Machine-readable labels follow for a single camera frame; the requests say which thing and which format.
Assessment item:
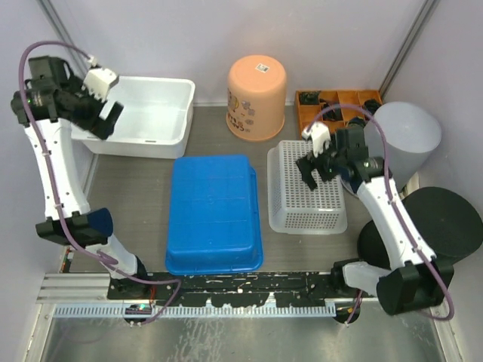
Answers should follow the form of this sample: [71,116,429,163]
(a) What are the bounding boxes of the black cable bundle middle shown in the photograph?
[320,100,344,122]

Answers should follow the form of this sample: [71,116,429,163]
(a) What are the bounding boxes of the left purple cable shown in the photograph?
[18,41,182,326]

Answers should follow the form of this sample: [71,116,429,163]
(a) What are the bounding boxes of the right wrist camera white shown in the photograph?
[301,121,331,158]

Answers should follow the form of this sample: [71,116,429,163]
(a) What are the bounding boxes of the blue plastic tub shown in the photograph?
[165,155,263,276]

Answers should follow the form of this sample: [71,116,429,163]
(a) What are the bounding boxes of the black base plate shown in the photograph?
[107,271,358,308]

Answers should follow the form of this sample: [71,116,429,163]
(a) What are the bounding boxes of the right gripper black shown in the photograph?
[296,133,346,191]

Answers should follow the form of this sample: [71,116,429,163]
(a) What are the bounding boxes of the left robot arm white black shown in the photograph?
[11,56,151,299]

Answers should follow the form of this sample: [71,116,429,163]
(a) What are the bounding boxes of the orange plastic bucket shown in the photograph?
[226,54,287,142]

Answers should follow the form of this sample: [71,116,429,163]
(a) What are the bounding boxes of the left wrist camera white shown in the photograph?
[82,67,119,102]

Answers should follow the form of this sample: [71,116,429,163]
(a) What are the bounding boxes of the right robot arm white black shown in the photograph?
[296,121,454,320]

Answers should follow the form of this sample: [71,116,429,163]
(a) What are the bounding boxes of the blue perforated basket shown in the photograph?
[267,140,347,235]

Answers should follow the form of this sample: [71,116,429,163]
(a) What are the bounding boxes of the orange wooden compartment tray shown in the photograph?
[295,90,383,138]

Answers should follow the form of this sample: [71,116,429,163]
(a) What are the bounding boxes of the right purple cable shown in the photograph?
[305,104,456,325]

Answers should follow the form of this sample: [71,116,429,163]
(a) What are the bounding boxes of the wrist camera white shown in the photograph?
[301,121,331,158]
[82,67,119,102]

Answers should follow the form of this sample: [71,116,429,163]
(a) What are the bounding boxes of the grey plastic bucket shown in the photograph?
[341,101,442,197]

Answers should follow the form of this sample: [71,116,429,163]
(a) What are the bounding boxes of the black plastic bucket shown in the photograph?
[357,186,482,270]

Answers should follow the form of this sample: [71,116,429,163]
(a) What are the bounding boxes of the purple cable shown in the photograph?
[305,104,456,325]
[18,41,182,326]

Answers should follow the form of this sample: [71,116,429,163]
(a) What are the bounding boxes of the aluminium rail frame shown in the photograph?
[37,273,356,324]

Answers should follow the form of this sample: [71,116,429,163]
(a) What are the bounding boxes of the black cable bundle top left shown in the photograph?
[298,90,321,106]

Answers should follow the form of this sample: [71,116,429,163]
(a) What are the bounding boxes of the white plastic tub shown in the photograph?
[72,76,195,159]

